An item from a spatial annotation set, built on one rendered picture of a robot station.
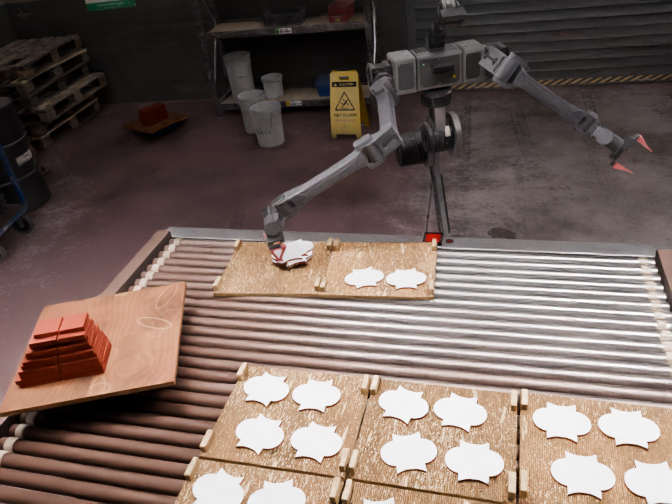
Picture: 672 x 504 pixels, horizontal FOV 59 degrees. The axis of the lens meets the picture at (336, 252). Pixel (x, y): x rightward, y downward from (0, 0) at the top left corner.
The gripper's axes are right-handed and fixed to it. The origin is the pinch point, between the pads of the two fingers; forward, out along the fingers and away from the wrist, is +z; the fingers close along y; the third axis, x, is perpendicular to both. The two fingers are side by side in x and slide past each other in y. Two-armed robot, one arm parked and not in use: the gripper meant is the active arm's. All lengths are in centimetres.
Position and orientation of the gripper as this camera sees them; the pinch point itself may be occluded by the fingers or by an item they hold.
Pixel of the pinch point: (277, 253)
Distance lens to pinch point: 234.3
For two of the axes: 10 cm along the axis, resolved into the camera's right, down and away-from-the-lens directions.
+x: 9.6, -2.3, 1.8
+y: 2.7, 5.1, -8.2
